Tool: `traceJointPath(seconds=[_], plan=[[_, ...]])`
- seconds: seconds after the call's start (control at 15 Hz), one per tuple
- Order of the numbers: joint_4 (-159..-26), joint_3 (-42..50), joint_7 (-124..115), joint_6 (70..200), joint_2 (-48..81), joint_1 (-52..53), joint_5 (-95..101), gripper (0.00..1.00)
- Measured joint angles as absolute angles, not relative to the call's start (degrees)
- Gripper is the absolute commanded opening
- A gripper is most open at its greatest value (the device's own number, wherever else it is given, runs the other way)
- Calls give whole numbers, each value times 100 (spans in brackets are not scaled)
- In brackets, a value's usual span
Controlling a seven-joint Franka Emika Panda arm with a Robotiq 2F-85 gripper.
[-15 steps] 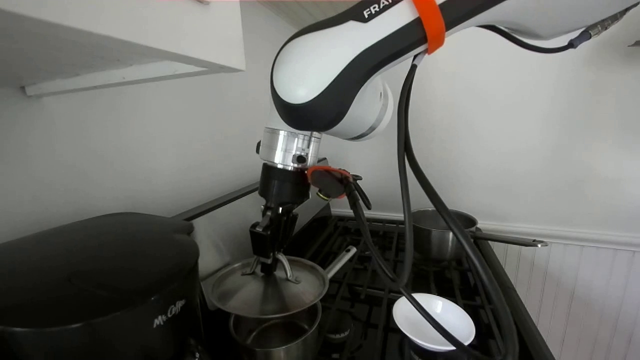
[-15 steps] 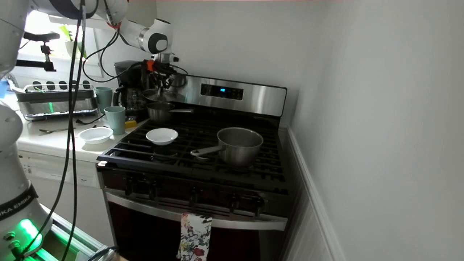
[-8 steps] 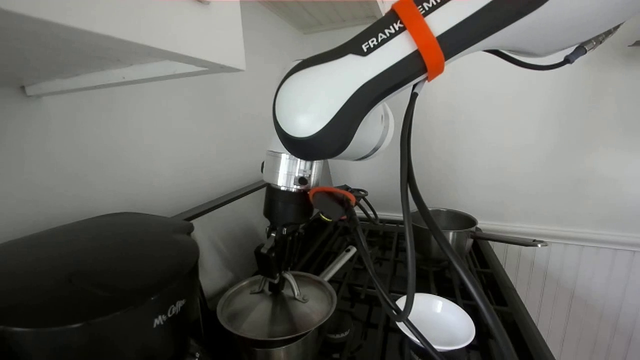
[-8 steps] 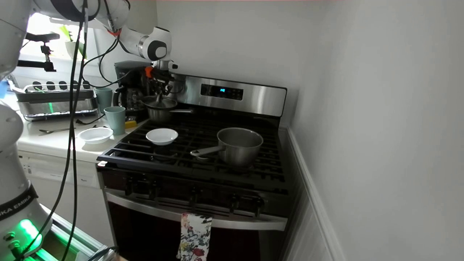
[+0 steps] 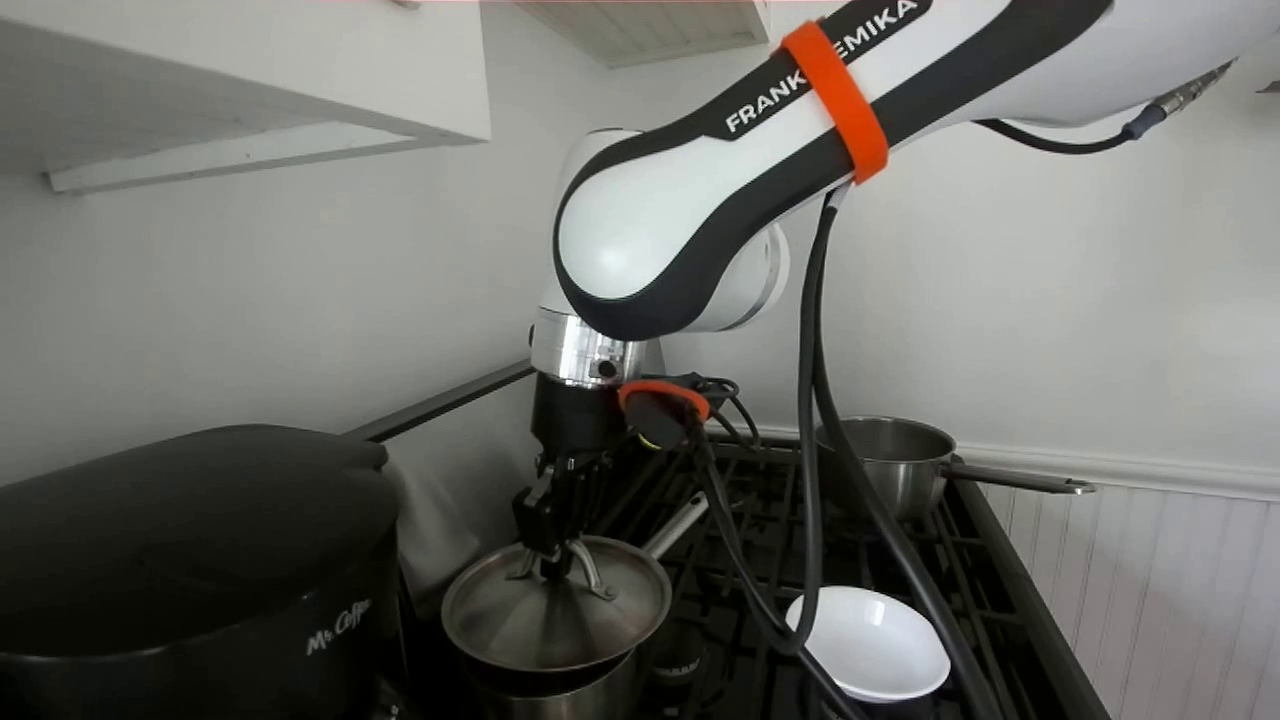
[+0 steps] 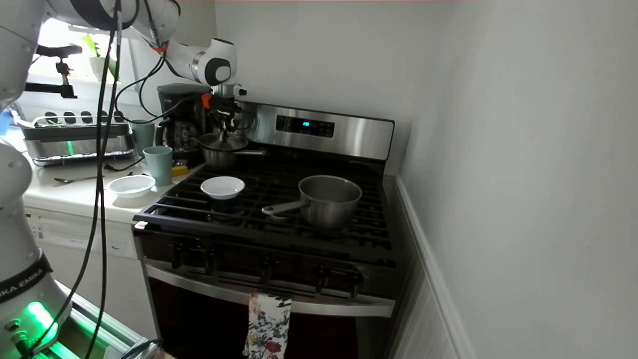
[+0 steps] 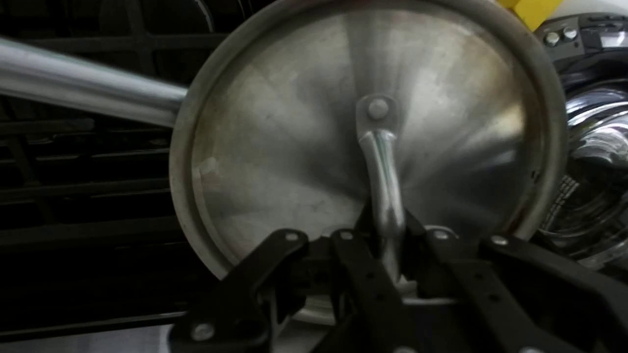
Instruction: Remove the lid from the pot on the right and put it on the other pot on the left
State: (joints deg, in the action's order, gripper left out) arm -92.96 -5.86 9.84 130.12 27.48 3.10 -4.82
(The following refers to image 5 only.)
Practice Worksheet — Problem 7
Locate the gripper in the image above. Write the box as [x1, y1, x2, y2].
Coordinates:
[512, 371, 631, 585]

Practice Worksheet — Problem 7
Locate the steel pot lid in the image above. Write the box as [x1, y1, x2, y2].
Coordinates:
[441, 535, 674, 674]

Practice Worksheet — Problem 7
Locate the white bowl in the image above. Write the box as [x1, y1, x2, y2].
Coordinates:
[785, 586, 952, 704]

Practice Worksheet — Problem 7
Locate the black coffee maker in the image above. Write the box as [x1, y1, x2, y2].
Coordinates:
[0, 423, 409, 720]

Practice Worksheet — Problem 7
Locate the black gas stove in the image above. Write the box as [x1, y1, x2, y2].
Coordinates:
[343, 360, 1113, 720]

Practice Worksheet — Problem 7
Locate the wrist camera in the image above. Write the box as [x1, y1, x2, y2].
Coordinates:
[618, 378, 713, 453]

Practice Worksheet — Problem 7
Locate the steel pot with long handle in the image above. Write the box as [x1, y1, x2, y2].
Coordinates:
[814, 416, 1097, 523]
[448, 492, 713, 720]

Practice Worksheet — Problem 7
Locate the white wall cabinet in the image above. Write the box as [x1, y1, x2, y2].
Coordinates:
[0, 0, 492, 195]

